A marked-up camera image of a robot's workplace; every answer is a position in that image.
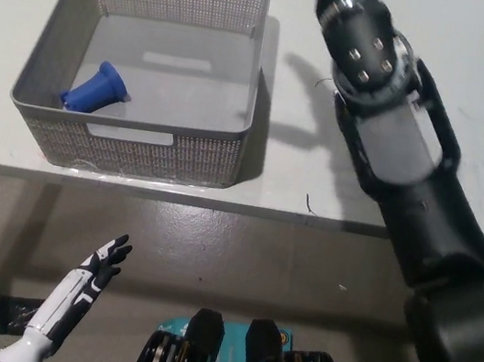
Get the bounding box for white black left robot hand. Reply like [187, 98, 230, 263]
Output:
[22, 220, 136, 362]

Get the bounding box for blue rook chess piece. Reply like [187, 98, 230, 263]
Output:
[56, 54, 138, 122]

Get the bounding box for grey perforated plastic basket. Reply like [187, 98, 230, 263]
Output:
[0, 0, 274, 198]

